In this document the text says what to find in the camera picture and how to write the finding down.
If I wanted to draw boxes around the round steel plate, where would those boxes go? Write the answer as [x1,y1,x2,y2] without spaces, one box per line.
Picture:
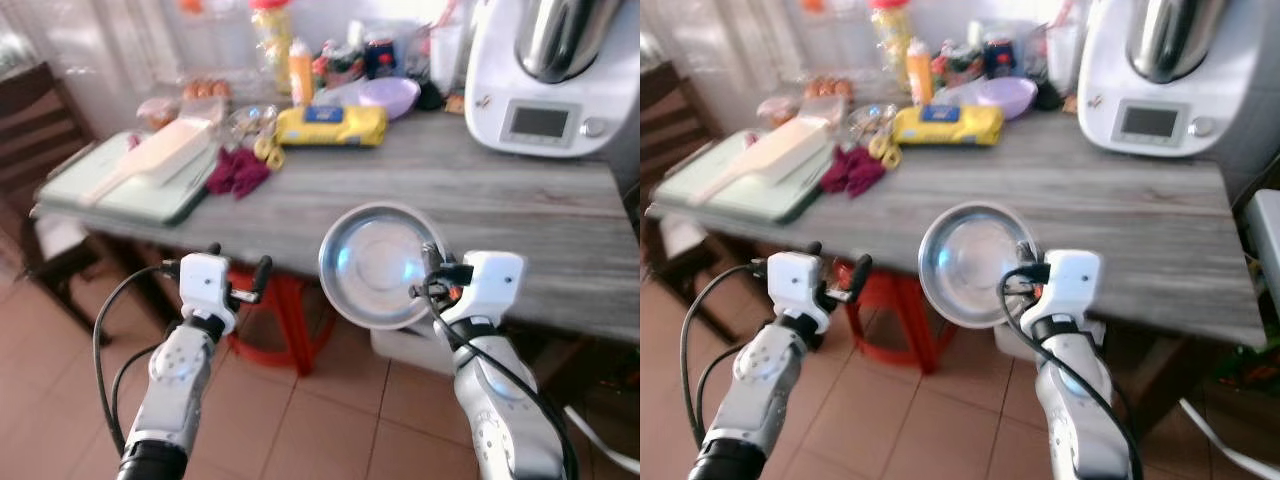
[917,200,1041,329]
[318,202,448,331]

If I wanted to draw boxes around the red plastic stool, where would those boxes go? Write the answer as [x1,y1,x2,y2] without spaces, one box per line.
[225,265,336,379]
[845,265,956,376]

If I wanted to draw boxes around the white bin under table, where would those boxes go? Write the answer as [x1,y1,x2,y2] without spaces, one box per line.
[993,318,1046,363]
[370,318,456,376]

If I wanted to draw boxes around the pale green cutting board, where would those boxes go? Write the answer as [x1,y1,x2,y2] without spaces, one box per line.
[35,130,223,226]
[650,130,839,223]

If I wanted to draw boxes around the maroon cloth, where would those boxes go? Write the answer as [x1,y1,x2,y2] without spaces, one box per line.
[205,147,273,199]
[818,145,889,197]

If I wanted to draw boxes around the clear glass bowl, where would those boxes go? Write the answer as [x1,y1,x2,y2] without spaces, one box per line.
[228,103,279,141]
[848,103,898,141]

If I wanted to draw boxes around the white chair seat cushion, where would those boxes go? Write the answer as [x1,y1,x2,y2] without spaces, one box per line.
[658,212,701,263]
[33,215,89,263]

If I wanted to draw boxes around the clear plastic food bag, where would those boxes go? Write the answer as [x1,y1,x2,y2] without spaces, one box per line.
[757,95,801,129]
[137,97,183,131]

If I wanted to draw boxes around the yellow food package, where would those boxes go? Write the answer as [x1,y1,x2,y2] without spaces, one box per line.
[275,104,389,148]
[892,103,1004,147]

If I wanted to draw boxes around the purple plastic bowl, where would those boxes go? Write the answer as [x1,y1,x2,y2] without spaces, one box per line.
[975,77,1039,119]
[358,77,422,121]

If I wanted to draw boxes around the white kitchen cooking machine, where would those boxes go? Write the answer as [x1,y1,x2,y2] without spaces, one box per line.
[1077,0,1256,158]
[465,0,641,159]

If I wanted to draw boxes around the orange squeeze bottle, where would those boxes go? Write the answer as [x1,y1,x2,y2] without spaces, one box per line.
[906,38,934,106]
[288,38,316,106]

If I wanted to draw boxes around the dark blue tin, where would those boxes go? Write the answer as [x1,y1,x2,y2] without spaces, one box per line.
[363,38,399,81]
[983,38,1019,79]

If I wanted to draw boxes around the colourful snack packet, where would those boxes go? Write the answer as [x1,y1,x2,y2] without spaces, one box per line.
[935,45,986,89]
[315,45,366,89]

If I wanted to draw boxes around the clear plastic container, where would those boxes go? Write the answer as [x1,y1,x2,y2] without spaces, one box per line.
[1045,20,1086,96]
[430,20,471,96]

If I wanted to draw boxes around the dark wooden chair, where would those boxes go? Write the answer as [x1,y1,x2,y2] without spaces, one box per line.
[640,60,703,286]
[0,62,111,346]

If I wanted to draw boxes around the red lidded clear jar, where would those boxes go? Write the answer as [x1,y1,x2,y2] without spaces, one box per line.
[870,0,913,91]
[250,0,294,96]

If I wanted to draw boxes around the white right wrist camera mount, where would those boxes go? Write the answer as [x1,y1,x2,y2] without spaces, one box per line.
[1045,250,1101,323]
[455,250,526,326]

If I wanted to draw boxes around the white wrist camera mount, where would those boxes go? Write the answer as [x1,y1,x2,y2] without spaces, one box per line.
[1045,250,1101,323]
[768,250,826,336]
[178,253,236,336]
[455,250,526,326]

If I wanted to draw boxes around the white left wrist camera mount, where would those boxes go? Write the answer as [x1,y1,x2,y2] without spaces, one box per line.
[178,253,236,336]
[768,250,826,336]

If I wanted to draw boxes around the beige board with handle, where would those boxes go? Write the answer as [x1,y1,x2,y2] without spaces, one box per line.
[80,115,219,206]
[690,113,836,206]

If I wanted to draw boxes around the white floor cable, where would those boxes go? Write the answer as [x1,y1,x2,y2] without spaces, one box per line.
[1178,398,1280,480]
[565,405,641,476]

